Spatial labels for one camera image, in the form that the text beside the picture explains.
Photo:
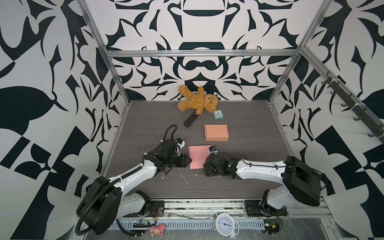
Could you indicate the black remote control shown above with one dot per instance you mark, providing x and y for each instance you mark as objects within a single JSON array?
[{"x": 191, "y": 119}]

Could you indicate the small pink toy figure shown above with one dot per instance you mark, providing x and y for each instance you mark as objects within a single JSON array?
[{"x": 158, "y": 230}]

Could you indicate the salmon cardboard box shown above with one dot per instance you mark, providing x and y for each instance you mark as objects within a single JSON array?
[{"x": 216, "y": 133}]

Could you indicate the left circuit board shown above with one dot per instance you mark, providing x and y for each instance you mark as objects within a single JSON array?
[{"x": 145, "y": 223}]

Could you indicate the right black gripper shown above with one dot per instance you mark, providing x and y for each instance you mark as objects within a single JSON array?
[{"x": 207, "y": 170}]

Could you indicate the wall hook rack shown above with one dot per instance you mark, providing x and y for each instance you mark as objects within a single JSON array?
[{"x": 354, "y": 103}]

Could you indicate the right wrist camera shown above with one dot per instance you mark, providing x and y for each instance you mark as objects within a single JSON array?
[{"x": 213, "y": 150}]

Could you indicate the right circuit board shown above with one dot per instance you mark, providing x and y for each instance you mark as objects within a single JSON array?
[{"x": 272, "y": 226}]

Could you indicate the white round analog clock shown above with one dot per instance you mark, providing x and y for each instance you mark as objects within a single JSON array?
[{"x": 227, "y": 226}]

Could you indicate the pink cardboard box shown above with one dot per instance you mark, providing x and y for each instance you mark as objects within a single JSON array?
[{"x": 198, "y": 155}]

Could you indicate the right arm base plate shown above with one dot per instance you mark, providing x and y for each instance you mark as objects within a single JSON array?
[{"x": 255, "y": 209}]

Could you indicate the brown teddy bear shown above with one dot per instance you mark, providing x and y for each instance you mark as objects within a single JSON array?
[{"x": 198, "y": 102}]

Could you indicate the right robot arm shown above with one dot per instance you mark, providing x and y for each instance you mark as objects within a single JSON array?
[{"x": 298, "y": 182}]

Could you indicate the small teal alarm clock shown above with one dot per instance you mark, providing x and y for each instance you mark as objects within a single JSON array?
[{"x": 218, "y": 114}]

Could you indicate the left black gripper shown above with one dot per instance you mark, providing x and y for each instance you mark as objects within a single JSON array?
[{"x": 182, "y": 163}]

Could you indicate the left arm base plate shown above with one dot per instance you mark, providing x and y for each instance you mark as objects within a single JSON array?
[{"x": 148, "y": 209}]

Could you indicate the circuit board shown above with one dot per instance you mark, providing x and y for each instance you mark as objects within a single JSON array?
[
  {"x": 272, "y": 226},
  {"x": 145, "y": 223}
]

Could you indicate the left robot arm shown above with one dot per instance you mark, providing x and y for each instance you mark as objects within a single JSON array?
[{"x": 108, "y": 200}]

